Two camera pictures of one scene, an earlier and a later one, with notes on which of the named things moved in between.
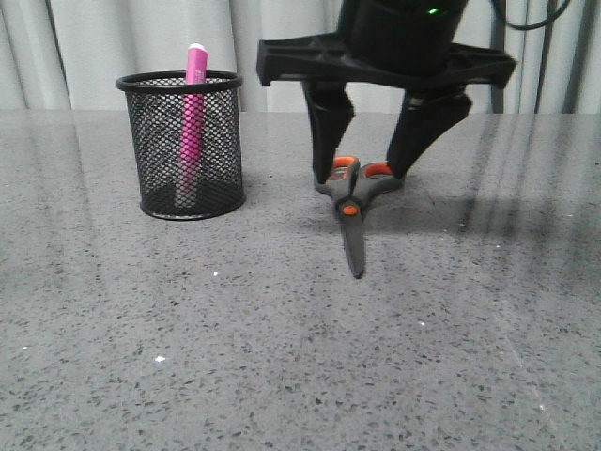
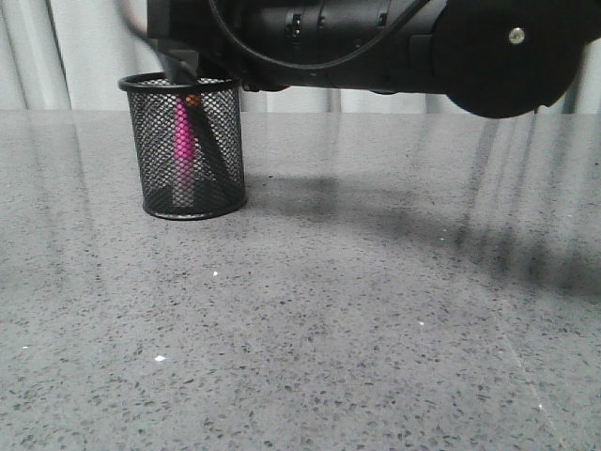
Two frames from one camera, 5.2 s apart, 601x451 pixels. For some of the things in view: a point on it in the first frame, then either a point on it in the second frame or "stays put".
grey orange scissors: x=349 y=189 → x=211 y=159
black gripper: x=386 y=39 → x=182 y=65
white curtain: x=69 y=54 stays put
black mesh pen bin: x=188 y=143 stays put
